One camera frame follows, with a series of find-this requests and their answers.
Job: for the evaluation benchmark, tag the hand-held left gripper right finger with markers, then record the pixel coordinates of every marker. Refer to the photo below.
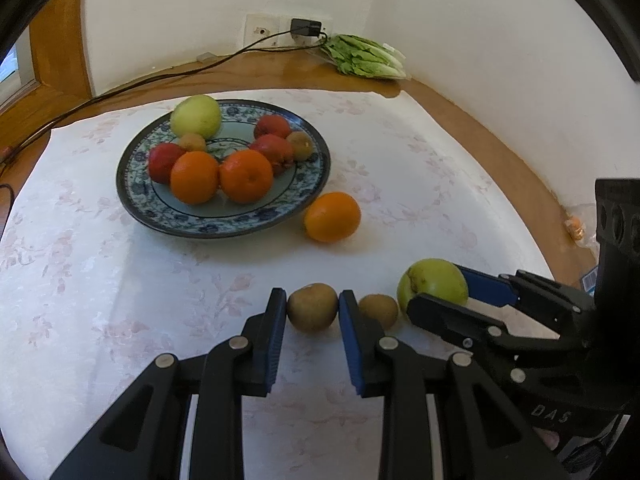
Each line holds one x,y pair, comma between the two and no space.
352,350

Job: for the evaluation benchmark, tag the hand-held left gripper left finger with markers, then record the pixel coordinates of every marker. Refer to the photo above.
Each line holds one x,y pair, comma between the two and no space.
272,340

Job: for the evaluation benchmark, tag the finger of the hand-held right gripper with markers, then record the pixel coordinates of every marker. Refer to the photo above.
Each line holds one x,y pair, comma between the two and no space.
487,287
450,322

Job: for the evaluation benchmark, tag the large green apple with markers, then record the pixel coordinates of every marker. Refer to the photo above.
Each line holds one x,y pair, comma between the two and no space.
430,280

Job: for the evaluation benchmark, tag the brown kiwi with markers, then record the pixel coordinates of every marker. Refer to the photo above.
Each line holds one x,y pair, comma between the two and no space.
301,146
192,142
312,306
378,310

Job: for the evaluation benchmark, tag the orange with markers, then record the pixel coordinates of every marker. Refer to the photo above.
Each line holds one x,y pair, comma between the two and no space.
246,176
195,177
332,216

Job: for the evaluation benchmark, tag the blue white patterned plate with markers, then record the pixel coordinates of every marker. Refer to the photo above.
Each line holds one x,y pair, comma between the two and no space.
150,195

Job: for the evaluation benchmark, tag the red apple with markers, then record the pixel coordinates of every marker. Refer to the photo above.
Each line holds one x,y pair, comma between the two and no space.
162,160
274,149

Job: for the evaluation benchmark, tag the person's right hand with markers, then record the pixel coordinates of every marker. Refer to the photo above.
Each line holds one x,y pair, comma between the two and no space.
548,441

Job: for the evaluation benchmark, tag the blue white packet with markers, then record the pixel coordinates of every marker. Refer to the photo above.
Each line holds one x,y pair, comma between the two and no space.
590,280

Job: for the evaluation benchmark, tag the small orange scrap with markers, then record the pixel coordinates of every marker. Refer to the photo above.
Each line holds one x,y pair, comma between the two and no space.
575,227

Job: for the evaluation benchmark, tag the white floral tablecloth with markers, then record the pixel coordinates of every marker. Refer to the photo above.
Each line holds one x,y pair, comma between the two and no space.
425,185

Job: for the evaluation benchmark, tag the red pomegranate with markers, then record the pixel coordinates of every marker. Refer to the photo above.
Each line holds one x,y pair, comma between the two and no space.
272,126

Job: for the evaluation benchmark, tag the small green apple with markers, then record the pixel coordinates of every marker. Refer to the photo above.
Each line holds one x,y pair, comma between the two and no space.
196,115

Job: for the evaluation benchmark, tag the bagged romaine lettuce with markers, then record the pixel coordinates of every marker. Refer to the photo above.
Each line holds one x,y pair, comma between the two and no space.
362,57

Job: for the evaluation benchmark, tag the black charger plug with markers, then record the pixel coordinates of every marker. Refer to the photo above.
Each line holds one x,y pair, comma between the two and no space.
305,27

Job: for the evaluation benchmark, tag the window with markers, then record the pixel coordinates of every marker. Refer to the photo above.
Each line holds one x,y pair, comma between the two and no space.
7,67

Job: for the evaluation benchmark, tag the white wall socket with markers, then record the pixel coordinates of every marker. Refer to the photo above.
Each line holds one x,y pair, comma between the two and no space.
298,41
260,30

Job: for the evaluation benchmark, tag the wooden window frame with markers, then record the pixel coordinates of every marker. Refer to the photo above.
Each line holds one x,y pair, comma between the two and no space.
55,50

